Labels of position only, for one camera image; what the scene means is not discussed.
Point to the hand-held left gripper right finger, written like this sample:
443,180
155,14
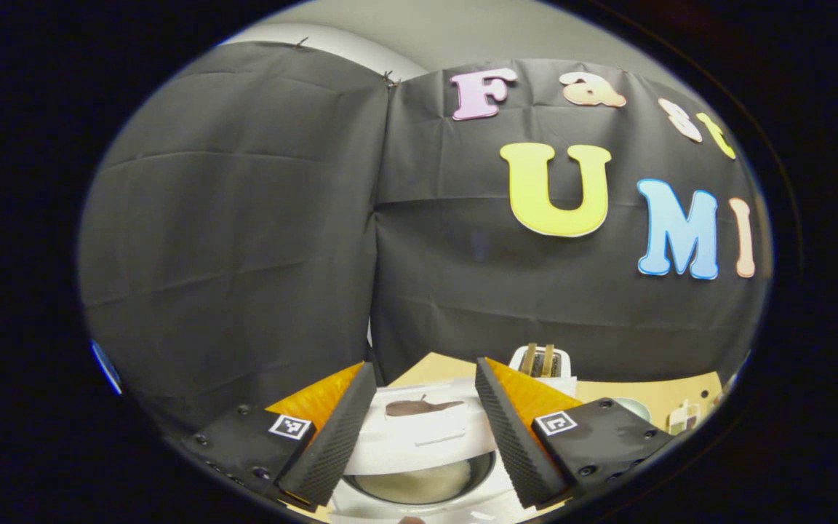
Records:
513,444

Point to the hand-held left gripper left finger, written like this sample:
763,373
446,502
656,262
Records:
332,437

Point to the white rice cooker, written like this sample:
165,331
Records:
419,444

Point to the white chopstick holder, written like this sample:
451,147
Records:
564,371

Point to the white divided bean dish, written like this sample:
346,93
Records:
684,418

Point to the black backdrop cloth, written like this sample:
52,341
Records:
244,218

